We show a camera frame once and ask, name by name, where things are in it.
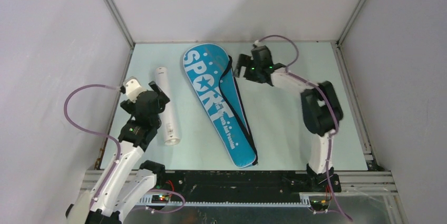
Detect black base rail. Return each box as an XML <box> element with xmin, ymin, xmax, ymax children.
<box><xmin>156</xmin><ymin>170</ymin><xmax>342</xmax><ymax>203</ymax></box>

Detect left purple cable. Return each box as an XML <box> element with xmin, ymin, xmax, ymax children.
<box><xmin>64</xmin><ymin>83</ymin><xmax>123</xmax><ymax>209</ymax></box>

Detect blue racket cover bag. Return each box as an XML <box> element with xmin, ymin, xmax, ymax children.
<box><xmin>183</xmin><ymin>43</ymin><xmax>258</xmax><ymax>168</ymax></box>

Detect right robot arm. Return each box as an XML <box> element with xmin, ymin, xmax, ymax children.
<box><xmin>234</xmin><ymin>45</ymin><xmax>344</xmax><ymax>191</ymax></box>

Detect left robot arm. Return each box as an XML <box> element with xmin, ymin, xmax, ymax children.
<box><xmin>66</xmin><ymin>77</ymin><xmax>170</xmax><ymax>223</ymax></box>

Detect white shuttlecock tube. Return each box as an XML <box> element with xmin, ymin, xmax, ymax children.
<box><xmin>155</xmin><ymin>67</ymin><xmax>180</xmax><ymax>146</ymax></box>

